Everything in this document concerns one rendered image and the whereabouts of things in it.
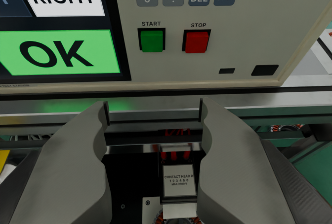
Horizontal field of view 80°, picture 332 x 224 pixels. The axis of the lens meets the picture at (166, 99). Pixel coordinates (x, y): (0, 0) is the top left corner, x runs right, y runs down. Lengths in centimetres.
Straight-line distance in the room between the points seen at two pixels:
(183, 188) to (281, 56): 26
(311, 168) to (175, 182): 43
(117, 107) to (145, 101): 3
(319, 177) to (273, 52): 52
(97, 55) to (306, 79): 24
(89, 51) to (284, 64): 19
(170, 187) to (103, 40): 28
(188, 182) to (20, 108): 28
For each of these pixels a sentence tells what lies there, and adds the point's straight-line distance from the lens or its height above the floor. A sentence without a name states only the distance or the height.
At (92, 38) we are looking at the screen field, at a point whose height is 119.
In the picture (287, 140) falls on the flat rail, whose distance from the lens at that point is 33.
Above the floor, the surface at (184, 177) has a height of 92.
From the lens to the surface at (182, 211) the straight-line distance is 41.
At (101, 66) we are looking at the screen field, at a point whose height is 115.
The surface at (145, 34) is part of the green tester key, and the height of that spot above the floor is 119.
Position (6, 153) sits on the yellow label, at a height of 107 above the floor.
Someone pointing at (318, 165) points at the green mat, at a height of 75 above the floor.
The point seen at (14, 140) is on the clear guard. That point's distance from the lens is 30.
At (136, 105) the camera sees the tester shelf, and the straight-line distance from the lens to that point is 21.
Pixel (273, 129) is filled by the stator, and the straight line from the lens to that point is 65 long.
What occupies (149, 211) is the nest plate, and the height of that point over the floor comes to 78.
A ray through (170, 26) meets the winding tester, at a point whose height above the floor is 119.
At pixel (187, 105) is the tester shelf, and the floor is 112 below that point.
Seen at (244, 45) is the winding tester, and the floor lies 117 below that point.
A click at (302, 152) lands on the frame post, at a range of 36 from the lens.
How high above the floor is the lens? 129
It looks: 54 degrees down
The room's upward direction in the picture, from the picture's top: 2 degrees clockwise
